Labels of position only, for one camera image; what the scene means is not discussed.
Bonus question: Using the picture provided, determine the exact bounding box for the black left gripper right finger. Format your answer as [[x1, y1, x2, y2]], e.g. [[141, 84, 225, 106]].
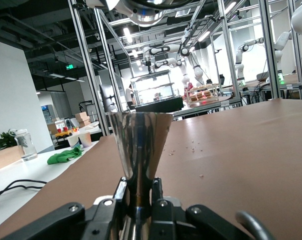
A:
[[150, 177, 257, 240]]

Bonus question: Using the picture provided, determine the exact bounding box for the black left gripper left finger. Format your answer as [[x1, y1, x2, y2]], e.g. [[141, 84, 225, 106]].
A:
[[0, 176, 129, 240]]

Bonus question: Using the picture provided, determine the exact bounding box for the steel double-cone jigger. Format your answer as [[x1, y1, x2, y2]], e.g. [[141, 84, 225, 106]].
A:
[[107, 111, 174, 240]]

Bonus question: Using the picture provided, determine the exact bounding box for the white paper cup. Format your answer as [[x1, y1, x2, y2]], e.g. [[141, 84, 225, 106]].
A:
[[66, 134, 81, 151], [79, 131, 92, 148]]

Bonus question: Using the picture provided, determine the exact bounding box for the green cloth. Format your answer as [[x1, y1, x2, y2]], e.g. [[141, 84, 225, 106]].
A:
[[46, 146, 85, 165]]

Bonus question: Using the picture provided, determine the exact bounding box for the clear plastic water bottle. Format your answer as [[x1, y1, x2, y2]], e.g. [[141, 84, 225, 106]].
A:
[[14, 128, 39, 162]]

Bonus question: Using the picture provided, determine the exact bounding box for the yellow toy truck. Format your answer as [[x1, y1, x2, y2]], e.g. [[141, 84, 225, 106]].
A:
[[54, 126, 81, 138]]

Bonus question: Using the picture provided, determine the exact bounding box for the wooden planter box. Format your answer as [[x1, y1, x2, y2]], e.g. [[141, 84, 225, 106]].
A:
[[0, 145, 24, 173]]

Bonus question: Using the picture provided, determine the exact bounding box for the cardboard box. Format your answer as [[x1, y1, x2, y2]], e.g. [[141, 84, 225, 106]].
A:
[[74, 111, 92, 127]]

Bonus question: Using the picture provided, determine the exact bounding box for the green potted plant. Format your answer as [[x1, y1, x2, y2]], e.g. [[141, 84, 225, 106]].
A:
[[0, 129, 18, 151]]

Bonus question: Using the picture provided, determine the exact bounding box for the glass display case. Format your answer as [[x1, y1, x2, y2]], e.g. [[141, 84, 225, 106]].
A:
[[130, 69, 184, 113]]

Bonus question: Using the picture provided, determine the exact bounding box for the bread display rack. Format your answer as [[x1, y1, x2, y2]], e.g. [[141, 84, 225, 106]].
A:
[[185, 83, 221, 107]]

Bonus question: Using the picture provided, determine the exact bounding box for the black computer monitor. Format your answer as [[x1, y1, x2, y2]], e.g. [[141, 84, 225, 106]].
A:
[[98, 84, 117, 113]]

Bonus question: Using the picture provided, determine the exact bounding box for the person in white shirt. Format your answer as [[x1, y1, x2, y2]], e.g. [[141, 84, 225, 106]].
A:
[[125, 84, 136, 111]]

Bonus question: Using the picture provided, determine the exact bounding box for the black cable on white table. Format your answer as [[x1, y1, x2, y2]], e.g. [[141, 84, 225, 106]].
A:
[[0, 179, 48, 201]]

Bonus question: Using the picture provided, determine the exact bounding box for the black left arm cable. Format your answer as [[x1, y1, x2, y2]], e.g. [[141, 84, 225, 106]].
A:
[[234, 210, 277, 240]]

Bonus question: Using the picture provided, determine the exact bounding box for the aluminium profile frame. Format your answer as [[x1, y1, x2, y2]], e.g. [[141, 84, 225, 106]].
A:
[[67, 0, 302, 137]]

